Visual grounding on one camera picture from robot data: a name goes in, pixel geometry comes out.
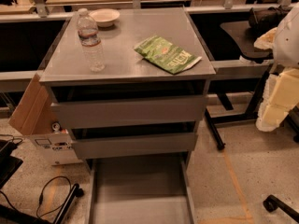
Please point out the white ceramic bowl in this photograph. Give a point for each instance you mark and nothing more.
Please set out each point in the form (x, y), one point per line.
(105, 17)

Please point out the open grey bottom drawer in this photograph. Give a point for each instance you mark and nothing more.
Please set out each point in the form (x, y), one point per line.
(149, 189)

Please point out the green jalapeno chip bag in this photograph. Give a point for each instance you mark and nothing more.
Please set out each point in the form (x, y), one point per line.
(167, 56)

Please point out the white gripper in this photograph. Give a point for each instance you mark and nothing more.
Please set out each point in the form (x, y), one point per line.
(288, 42)

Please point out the black side table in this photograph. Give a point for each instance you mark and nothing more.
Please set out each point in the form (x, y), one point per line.
(236, 78)

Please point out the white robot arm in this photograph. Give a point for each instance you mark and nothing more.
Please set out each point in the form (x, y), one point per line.
(283, 40)

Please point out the cardboard box with items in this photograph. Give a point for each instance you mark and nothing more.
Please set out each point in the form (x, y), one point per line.
(34, 120)

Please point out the black stand base left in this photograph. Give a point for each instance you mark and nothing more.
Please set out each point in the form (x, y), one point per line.
(10, 216)

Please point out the grey drawer cabinet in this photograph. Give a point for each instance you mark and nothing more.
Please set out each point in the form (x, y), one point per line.
(126, 74)

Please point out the grey top drawer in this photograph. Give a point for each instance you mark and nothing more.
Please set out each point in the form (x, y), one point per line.
(113, 113)

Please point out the black bag on table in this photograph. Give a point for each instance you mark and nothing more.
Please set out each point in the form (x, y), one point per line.
(261, 21)

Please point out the black equipment at left edge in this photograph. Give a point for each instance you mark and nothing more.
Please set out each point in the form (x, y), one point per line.
(8, 163)

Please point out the grey middle drawer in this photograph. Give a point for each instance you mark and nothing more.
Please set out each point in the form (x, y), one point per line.
(134, 145)

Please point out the clear plastic water bottle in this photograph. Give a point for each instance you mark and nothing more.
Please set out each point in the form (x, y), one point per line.
(90, 40)

